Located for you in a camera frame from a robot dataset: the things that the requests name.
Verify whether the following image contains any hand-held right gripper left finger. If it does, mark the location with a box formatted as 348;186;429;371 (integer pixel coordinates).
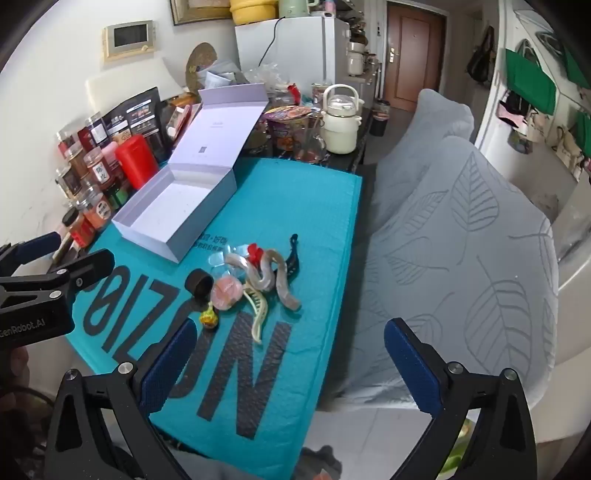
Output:
44;318;199;480

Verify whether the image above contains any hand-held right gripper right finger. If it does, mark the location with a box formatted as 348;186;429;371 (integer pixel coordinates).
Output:
385;316;539;480

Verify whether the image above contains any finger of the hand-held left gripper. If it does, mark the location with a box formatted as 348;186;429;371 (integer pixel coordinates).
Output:
0;250;116;302
0;232;62;278

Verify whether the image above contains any white gift box with lid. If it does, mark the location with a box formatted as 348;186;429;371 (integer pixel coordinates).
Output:
111;84;269;264

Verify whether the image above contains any black cylindrical cap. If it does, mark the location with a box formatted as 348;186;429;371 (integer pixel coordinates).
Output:
186;269;214;301

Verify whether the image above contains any pink blush compact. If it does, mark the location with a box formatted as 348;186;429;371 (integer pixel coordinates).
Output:
210;277;244;311

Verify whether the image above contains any cream hair claw clip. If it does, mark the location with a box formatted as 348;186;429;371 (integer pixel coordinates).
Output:
242;286;269;344

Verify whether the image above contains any clear plastic hair clip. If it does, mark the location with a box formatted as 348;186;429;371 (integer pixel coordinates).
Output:
207;246;246;278

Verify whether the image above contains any beige wavy hair clip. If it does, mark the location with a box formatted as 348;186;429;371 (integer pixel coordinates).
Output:
259;249;303;311
222;251;266;291

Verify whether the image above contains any black hair clip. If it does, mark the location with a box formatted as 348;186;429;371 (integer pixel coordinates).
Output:
277;234;301;282

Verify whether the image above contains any row of spice jars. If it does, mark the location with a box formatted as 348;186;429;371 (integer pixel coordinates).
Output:
55;113;134;248

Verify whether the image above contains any grey leaf-pattern chair cover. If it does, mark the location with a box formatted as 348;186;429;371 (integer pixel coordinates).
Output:
342;136;559;409
369;88;476;195

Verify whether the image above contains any pink container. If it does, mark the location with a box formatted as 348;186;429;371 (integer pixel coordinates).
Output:
99;142;122;175

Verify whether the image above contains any red canister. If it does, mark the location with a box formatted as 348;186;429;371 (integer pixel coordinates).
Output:
115;135;160;190

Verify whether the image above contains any black food pouch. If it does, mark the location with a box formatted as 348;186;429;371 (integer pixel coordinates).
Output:
102;87;169;162

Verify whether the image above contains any red snack packet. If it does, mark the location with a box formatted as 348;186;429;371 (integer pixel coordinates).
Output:
166;104;204;139

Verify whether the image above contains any teal bubble mailer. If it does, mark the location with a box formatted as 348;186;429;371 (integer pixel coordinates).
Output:
65;157;363;479

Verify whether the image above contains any round woven mat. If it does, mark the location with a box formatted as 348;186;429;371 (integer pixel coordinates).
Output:
186;42;219;89

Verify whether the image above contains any grey plastic bag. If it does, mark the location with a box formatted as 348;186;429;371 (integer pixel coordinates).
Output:
203;59;259;88

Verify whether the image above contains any purple instant noodle cup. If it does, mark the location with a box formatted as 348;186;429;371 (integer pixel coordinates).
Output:
263;105;311;151

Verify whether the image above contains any glass mug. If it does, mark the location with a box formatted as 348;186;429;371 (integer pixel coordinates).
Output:
293;111;328;163

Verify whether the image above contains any black tumbler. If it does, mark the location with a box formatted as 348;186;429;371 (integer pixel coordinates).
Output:
369;98;392;137

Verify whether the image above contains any cream kettle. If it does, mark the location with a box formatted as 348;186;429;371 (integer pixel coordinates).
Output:
320;84;365;155

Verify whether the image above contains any framed picture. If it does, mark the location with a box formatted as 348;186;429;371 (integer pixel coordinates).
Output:
168;0;232;26

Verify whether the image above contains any green tote bag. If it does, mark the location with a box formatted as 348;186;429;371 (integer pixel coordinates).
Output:
505;48;555;115
561;46;591;90
575;111;591;158

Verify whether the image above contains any white fridge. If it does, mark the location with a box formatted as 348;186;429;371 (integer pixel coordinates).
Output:
234;16;350;93

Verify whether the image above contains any yellow pot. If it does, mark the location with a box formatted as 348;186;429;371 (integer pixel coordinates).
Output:
229;0;280;26

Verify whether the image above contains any brown door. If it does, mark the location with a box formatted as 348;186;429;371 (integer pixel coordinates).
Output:
384;0;446;112

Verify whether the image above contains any white pot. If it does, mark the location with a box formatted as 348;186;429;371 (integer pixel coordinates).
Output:
346;41;368;77

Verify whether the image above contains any black handbag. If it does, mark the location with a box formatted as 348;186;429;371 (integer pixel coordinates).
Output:
466;25;496;84

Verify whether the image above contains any mint green container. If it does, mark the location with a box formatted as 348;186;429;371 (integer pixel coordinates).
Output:
277;0;319;19

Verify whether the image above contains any wall intercom panel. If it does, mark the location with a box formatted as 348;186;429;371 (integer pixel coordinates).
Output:
102;19;156;63

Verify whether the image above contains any black power cable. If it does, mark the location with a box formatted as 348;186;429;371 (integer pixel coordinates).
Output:
256;17;283;70

